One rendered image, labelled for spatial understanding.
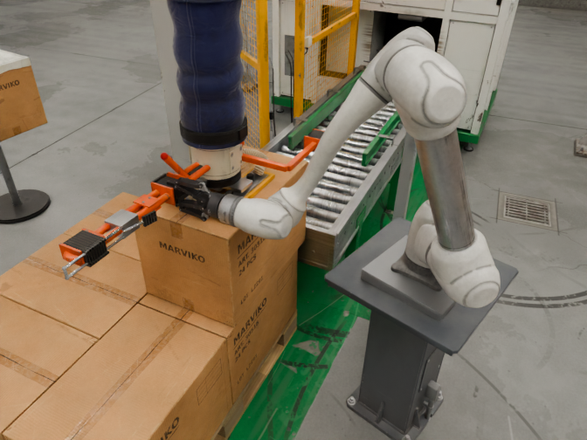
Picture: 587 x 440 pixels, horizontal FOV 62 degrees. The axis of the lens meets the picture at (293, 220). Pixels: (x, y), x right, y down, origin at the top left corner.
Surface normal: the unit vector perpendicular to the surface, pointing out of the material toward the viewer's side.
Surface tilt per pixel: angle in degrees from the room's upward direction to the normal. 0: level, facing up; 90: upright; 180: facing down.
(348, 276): 0
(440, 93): 87
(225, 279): 89
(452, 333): 0
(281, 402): 0
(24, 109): 90
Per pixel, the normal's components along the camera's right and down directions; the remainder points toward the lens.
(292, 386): 0.01, -0.82
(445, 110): 0.16, 0.47
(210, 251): -0.44, 0.50
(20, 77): 0.86, 0.30
